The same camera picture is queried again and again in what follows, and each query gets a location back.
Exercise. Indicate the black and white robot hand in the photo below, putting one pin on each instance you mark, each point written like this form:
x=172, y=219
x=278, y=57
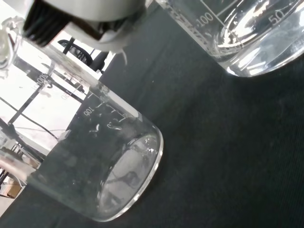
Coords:
x=95, y=14

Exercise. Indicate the black chair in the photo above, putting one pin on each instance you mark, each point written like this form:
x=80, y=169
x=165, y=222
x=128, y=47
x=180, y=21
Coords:
x=80, y=55

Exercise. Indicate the black bench cloth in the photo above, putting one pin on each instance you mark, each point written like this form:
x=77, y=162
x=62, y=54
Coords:
x=213, y=142

